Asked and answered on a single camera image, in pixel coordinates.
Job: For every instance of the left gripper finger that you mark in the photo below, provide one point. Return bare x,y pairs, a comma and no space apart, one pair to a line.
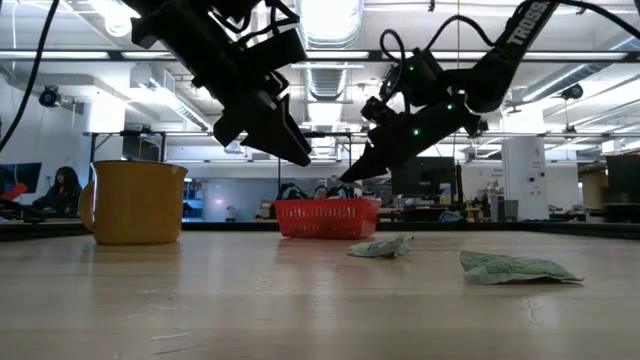
280,135
300,127

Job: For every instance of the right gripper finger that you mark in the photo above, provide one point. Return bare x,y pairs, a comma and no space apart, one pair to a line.
361,159
370,170

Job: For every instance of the green white sweetener packet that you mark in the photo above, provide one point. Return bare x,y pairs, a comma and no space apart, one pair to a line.
510,270
377,248

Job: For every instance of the yellow ceramic mug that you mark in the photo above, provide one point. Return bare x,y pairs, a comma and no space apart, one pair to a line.
137,200

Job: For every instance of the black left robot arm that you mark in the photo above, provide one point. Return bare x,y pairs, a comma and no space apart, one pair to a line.
175,30

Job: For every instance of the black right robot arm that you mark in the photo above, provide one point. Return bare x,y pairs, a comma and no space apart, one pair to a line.
525,35

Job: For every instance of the black computer monitor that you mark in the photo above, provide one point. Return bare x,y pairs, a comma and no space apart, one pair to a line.
430,180

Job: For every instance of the person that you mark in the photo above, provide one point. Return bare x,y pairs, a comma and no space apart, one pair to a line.
320,192
62,190

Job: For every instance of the red plastic basket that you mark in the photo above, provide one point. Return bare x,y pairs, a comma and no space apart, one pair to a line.
325,217

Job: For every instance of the blue rounded object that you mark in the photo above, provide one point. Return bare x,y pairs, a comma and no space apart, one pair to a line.
451,217

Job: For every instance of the white pillar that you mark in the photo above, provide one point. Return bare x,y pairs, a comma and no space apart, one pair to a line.
525,175

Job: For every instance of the grey bin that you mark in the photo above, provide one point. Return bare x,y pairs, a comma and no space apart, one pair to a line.
511,211

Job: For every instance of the wooden cabinet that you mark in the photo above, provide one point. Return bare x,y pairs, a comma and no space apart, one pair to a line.
594,187

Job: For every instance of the dark large monitor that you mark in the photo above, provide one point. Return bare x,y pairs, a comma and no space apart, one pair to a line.
624,180

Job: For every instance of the dark blue screen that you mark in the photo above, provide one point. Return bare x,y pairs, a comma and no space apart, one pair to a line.
27,172

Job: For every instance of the red object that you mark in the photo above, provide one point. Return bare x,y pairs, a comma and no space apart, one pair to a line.
15,192

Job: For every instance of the black metal stand frame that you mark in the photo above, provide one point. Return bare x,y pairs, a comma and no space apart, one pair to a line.
325,134

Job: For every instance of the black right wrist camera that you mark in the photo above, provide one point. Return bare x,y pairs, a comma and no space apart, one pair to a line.
377,110

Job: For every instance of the black ceiling camera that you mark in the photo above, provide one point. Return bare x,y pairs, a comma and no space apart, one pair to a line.
480,128
49,96
572,92
386,87

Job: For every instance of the black overhead frame bar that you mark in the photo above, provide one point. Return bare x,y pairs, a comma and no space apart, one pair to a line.
372,55

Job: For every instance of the black table edge rail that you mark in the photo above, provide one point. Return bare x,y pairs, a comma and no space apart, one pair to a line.
235,226

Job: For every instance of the silver ceiling duct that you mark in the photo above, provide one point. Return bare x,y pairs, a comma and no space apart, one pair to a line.
327,25

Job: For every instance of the black metal table frame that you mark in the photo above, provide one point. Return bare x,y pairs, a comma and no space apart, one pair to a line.
135,133

